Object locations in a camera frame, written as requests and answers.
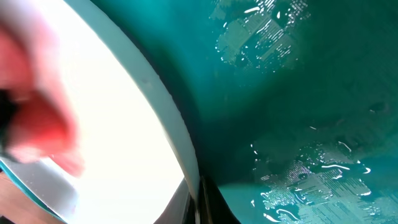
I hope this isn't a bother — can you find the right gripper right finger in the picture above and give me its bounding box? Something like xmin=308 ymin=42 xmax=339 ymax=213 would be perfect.
xmin=199 ymin=176 xmax=241 ymax=224

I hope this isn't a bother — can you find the teal plastic tray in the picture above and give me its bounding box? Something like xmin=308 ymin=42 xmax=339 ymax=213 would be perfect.
xmin=91 ymin=0 xmax=397 ymax=223

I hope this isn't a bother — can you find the light blue plate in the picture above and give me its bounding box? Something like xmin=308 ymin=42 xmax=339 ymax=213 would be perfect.
xmin=1 ymin=1 xmax=199 ymax=223

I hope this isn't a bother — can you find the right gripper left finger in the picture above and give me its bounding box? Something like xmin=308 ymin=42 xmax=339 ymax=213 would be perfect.
xmin=154 ymin=179 xmax=195 ymax=224

